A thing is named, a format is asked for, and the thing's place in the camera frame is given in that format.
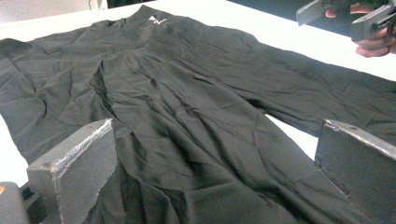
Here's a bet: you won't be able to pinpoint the black pants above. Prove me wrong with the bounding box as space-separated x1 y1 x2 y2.
0 4 396 224

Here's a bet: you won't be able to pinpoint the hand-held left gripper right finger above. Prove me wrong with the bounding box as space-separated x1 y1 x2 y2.
314 119 396 224

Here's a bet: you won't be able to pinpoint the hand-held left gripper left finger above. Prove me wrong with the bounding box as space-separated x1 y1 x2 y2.
26 118 119 224

